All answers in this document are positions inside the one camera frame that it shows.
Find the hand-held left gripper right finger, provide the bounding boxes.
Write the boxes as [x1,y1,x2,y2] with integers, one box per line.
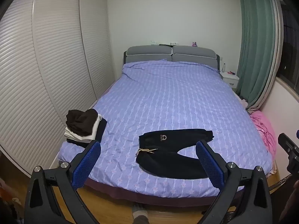
[196,140,274,224]

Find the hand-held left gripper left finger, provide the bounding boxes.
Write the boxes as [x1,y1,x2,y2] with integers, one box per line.
[24,139,102,224]

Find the black pants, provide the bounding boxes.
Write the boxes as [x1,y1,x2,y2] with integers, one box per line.
[135,129,214,179]

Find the person's right hand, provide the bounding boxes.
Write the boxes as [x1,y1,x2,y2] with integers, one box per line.
[289,180,299,224]

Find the pink blanket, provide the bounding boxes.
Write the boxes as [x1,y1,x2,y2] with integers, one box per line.
[249,111,277,156]

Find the white folded garment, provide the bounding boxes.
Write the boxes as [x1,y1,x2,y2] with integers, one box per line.
[64,114,103,143]

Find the dark brown folded garment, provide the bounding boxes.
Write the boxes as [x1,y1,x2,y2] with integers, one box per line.
[66,109,99,136]

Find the dark bed base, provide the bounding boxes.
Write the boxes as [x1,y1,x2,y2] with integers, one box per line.
[58,160,241,209]

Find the pale crumpled cloth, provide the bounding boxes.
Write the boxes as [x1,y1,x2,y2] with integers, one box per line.
[234,91,248,108]

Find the person's foot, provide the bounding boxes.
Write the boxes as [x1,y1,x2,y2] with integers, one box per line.
[131,204,150,224]

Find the purple patterned bedspread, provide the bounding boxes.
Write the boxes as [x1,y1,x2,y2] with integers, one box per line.
[57,59,274,198]

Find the white nightstand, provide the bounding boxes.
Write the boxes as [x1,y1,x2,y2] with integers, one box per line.
[220,71,241,89]

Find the dark window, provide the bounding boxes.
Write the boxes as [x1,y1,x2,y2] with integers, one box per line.
[277,1,299,87]

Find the green curtain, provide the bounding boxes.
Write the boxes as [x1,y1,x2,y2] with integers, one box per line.
[236,0,284,112]

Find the white louvered wardrobe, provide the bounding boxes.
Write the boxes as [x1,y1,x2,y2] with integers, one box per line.
[0,0,116,178]

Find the grey padded headboard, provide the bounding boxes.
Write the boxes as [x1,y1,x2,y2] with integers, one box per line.
[123,45,221,72]

